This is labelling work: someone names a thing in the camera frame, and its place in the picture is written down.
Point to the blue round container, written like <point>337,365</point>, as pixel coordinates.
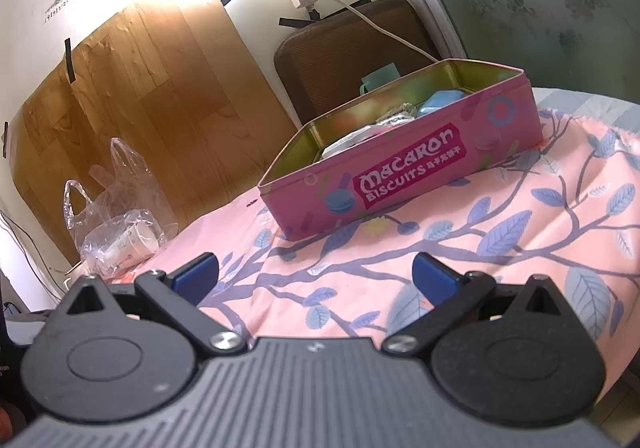
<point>440,102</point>

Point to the pink leaf-print cloth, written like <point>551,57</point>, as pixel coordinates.
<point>500,238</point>

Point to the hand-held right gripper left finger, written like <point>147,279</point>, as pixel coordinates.
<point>197,278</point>

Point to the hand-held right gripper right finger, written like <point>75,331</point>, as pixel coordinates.
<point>432,278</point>

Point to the pink biscuit tin box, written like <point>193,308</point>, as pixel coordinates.
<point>415,162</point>

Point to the frosted glass sliding door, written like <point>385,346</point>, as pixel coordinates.
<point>540,2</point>

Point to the clear plastic bag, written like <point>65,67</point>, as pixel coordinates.
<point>115,223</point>

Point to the green plastic cup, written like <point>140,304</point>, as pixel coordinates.
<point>377,77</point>

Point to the brown padded board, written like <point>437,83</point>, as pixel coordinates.
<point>330,62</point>

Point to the white paper cup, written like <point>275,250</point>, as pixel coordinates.
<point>137,243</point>

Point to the wood-grain wall panel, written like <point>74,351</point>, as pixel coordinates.
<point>150,117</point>

